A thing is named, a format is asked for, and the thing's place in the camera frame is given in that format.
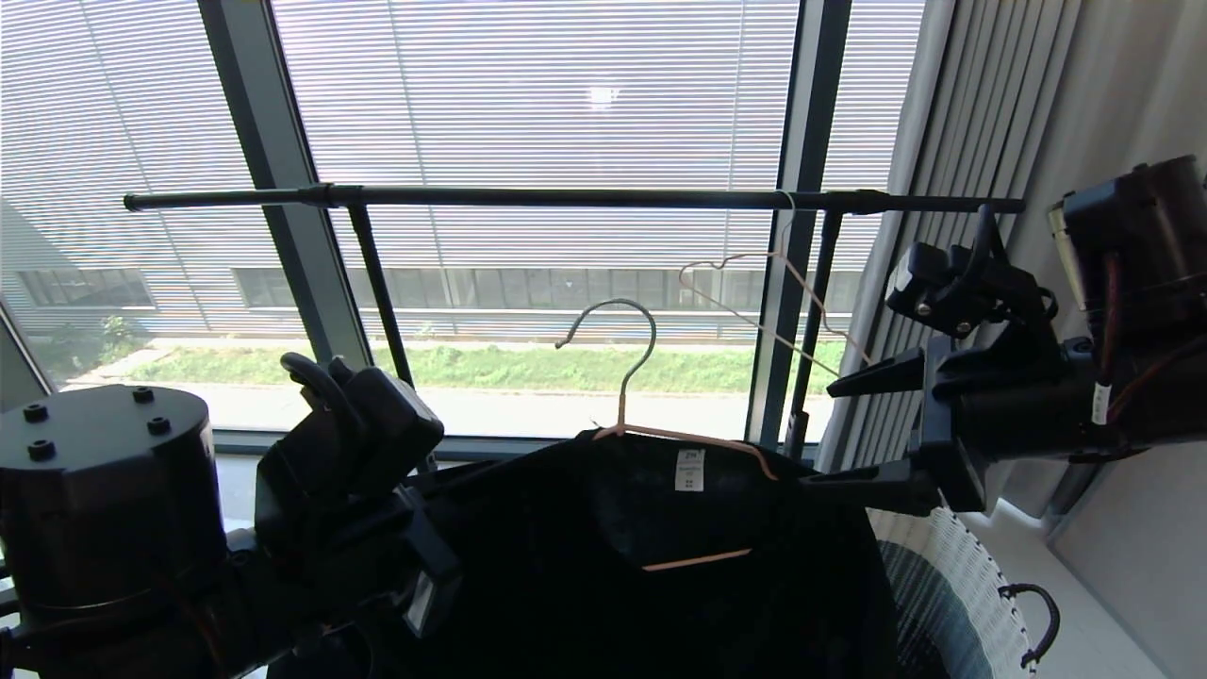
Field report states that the pink clothes hanger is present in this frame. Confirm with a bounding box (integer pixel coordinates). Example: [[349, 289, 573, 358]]
[[554, 298, 780, 574], [677, 202, 874, 380]]

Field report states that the black clothes rack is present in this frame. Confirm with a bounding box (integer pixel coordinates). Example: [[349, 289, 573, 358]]
[[123, 183, 1027, 468]]

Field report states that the black garment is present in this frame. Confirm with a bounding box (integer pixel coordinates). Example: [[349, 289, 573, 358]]
[[267, 429, 903, 679]]

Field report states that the window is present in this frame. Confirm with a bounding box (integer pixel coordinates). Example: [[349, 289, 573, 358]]
[[0, 0, 930, 463]]

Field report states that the white laundry basket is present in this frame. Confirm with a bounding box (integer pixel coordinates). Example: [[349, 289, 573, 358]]
[[866, 505, 1063, 679]]

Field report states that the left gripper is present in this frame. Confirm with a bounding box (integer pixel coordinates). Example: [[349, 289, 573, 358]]
[[316, 483, 466, 652]]

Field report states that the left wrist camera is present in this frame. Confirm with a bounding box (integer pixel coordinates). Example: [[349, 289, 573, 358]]
[[253, 351, 447, 534]]

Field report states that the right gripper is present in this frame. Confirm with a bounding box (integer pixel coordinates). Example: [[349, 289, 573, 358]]
[[800, 332, 1109, 518]]

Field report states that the beige curtain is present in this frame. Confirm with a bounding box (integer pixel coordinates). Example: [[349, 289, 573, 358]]
[[816, 0, 1207, 522]]

